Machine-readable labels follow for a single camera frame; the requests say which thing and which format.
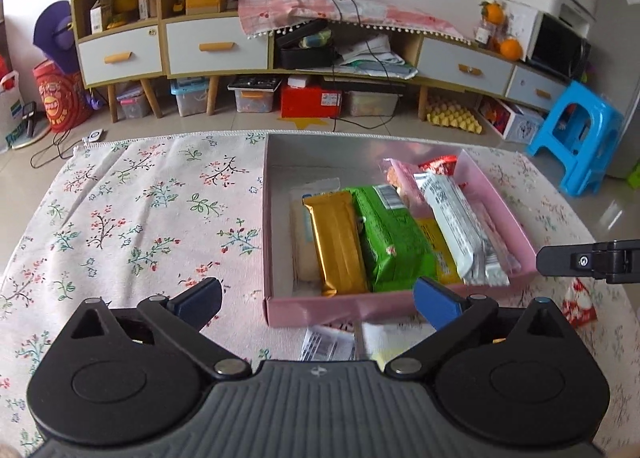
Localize long white snack packet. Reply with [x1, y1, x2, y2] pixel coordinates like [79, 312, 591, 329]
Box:
[412, 171, 511, 286]

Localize gold snack packet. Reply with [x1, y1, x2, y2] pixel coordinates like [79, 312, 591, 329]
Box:
[302, 191, 371, 296]

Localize pink snack packet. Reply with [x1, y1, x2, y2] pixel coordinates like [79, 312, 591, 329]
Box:
[382, 158, 436, 219]

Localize yellow snack packet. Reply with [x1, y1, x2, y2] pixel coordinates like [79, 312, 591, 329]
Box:
[417, 218, 461, 286]

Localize clear storage box black lid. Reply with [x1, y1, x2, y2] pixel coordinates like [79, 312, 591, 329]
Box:
[227, 76, 283, 114]

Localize orange cardboard box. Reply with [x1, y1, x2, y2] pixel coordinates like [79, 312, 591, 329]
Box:
[185, 0, 228, 15]

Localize clear storage box white lid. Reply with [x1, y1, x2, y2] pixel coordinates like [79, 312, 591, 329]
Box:
[345, 88, 401, 118]

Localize pink cloth cover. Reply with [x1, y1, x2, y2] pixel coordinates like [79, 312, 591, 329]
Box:
[237, 0, 471, 44]

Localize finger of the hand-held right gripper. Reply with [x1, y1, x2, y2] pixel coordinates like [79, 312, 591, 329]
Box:
[536, 239, 640, 284]

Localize yellow egg tray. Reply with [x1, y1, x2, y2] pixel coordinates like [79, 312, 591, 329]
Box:
[425, 93, 483, 134]

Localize white printed cardboard box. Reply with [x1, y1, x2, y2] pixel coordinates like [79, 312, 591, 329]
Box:
[477, 96, 546, 141]

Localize red white printed snack packet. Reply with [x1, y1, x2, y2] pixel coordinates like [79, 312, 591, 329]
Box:
[561, 277, 599, 328]

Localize small red snack packet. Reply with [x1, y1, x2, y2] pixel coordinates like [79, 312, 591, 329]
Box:
[420, 155, 458, 178]

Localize white black microwave oven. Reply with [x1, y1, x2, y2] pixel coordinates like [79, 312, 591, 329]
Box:
[505, 1, 591, 82]

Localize black power cable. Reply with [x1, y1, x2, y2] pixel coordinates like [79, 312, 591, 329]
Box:
[317, 0, 398, 131]

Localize pink cardboard box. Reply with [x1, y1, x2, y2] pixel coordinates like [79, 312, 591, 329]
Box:
[262, 132, 538, 330]

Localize green snack packet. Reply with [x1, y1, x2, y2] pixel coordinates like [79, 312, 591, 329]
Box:
[350, 185, 438, 294]

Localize low wooden tv cabinet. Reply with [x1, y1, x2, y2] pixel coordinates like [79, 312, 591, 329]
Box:
[272, 18, 571, 121]

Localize purple hat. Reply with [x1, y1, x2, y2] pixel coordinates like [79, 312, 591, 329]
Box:
[32, 1, 83, 74]

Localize blue plastic stool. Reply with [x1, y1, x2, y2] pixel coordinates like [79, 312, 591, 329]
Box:
[526, 81, 626, 198]

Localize clear cream snack packet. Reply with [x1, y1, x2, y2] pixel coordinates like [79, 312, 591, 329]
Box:
[290, 178, 341, 284]

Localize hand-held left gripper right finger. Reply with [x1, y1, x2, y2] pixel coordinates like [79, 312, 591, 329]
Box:
[384, 277, 576, 380]

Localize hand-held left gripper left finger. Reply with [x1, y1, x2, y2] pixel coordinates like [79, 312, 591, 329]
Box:
[62, 277, 252, 380]

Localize yellow fruit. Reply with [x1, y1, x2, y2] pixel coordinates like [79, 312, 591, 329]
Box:
[112, 0, 140, 26]

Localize clear storage box blue lid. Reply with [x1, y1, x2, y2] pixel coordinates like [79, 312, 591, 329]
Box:
[170, 78, 211, 118]

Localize white shopping bag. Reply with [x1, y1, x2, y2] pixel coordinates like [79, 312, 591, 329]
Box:
[0, 71, 26, 151]

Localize red patterned bag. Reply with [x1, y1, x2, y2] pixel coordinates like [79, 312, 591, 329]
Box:
[32, 61, 93, 134]

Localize white drawer orange handle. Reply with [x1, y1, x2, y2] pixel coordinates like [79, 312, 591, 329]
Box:
[165, 16, 271, 76]
[417, 36, 516, 94]
[505, 66, 568, 112]
[77, 26, 163, 86]

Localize black stand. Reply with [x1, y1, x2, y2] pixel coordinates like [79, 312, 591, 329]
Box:
[10, 101, 46, 149]

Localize silver clear snack packet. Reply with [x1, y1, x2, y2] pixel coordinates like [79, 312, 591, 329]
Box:
[300, 325, 357, 363]

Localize floral tablecloth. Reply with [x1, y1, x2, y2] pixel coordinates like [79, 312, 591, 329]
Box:
[0, 129, 640, 458]

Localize red box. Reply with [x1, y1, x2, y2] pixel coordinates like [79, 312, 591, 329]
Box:
[280, 83, 343, 119]

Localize black case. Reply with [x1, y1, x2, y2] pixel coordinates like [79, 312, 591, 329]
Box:
[274, 18, 341, 70]

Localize stack of papers and books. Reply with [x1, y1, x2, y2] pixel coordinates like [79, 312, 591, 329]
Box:
[340, 33, 418, 79]

